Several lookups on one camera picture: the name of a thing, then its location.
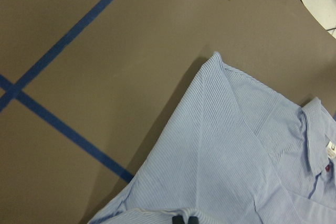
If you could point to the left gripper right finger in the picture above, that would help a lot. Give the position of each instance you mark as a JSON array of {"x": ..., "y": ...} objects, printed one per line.
[{"x": 193, "y": 220}]

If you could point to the light blue striped shirt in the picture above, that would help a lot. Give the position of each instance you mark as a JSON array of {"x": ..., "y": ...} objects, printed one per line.
[{"x": 234, "y": 151}]

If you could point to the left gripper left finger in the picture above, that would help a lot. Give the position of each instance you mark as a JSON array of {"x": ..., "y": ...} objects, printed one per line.
[{"x": 177, "y": 220}]

